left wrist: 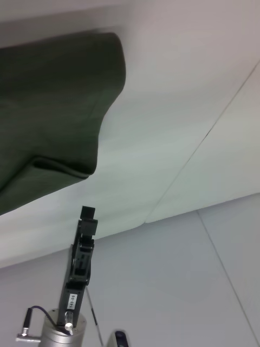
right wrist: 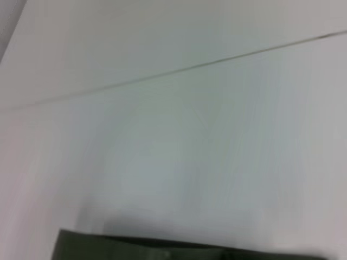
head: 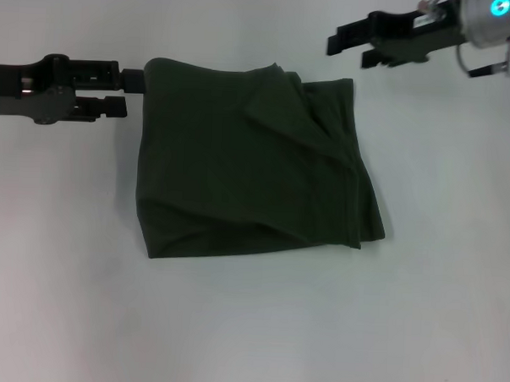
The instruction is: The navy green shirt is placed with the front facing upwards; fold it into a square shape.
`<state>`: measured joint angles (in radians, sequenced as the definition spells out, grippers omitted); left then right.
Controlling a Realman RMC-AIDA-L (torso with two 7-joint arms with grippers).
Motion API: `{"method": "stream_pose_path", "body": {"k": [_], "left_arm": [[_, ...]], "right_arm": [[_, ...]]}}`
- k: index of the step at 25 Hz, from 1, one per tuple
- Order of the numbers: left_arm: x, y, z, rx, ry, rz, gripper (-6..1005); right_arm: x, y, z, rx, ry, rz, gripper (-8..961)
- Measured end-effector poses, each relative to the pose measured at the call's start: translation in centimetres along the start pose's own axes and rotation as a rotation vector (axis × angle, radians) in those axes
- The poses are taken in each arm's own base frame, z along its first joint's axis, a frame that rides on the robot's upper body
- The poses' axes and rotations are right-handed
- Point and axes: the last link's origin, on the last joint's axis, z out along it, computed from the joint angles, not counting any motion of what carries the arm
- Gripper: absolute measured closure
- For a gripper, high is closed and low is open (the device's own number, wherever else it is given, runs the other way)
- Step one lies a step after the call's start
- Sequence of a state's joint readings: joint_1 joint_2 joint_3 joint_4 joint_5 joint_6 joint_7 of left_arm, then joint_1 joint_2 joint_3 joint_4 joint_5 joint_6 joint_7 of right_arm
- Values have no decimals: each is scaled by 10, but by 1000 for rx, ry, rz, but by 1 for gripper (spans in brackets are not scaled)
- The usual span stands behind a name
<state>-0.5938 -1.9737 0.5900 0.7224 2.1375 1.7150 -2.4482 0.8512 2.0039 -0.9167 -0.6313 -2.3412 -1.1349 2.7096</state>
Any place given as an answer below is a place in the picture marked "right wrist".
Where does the dark green FREE t-shirt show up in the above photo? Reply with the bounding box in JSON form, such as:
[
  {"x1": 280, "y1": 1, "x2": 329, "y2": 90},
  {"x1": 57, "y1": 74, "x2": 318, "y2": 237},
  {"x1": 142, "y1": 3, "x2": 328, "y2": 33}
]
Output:
[{"x1": 51, "y1": 229, "x2": 330, "y2": 260}]

